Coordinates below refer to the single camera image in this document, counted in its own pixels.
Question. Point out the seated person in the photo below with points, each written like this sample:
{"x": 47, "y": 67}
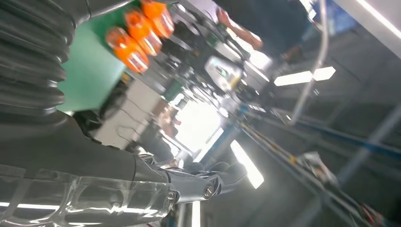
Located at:
{"x": 153, "y": 141}

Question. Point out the orange juice bottle clear cap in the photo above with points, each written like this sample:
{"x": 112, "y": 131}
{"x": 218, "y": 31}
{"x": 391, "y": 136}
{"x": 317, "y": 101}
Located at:
{"x": 142, "y": 31}
{"x": 127, "y": 50}
{"x": 158, "y": 17}

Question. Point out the standing person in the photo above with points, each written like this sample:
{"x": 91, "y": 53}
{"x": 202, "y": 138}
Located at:
{"x": 275, "y": 22}

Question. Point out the plastic wrapped bundle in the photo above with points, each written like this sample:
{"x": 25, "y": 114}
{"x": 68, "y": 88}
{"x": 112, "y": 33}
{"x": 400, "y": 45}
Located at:
{"x": 316, "y": 167}

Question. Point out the green table mat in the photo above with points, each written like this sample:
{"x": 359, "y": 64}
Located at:
{"x": 87, "y": 72}

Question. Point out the white ceiling light panel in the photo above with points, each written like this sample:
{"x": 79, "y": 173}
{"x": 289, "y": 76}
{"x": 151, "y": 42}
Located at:
{"x": 247, "y": 164}
{"x": 300, "y": 77}

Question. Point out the white curved pipe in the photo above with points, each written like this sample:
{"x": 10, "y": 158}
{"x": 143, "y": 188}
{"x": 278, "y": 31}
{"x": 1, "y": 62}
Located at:
{"x": 314, "y": 62}

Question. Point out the white device housing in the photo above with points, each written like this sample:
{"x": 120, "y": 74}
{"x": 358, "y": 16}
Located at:
{"x": 224, "y": 73}

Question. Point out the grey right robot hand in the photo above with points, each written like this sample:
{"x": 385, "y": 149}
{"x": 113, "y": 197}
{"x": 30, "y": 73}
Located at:
{"x": 62, "y": 163}

